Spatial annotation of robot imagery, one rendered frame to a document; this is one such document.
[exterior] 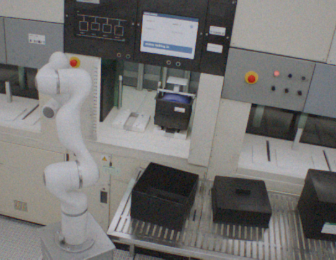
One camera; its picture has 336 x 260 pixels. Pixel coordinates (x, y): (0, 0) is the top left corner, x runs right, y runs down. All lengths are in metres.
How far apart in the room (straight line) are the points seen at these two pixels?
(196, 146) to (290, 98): 0.57
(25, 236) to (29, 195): 0.33
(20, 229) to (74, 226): 1.35
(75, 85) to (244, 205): 1.04
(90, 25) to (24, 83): 1.01
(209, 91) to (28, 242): 1.71
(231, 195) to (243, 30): 0.85
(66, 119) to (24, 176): 1.26
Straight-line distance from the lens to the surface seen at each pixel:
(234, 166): 2.32
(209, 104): 2.08
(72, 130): 1.60
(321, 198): 2.01
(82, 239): 1.86
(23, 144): 2.65
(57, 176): 1.62
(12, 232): 3.10
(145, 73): 3.10
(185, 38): 2.03
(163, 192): 2.19
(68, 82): 1.59
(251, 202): 2.09
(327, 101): 2.16
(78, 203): 1.72
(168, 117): 2.43
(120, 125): 2.53
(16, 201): 2.98
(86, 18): 2.14
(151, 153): 2.34
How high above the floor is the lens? 2.11
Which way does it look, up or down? 29 degrees down
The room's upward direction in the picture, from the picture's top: 6 degrees clockwise
